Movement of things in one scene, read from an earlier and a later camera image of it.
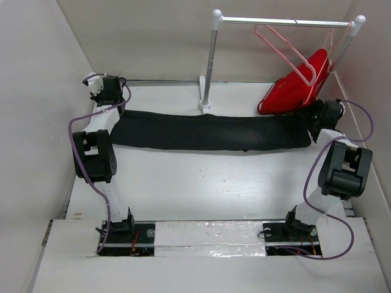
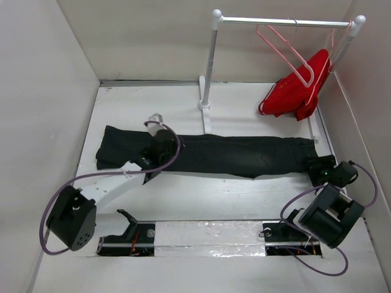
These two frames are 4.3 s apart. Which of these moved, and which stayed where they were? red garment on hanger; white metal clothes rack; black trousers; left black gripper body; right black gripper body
Moved: black trousers; right black gripper body; left black gripper body
Stayed: red garment on hanger; white metal clothes rack
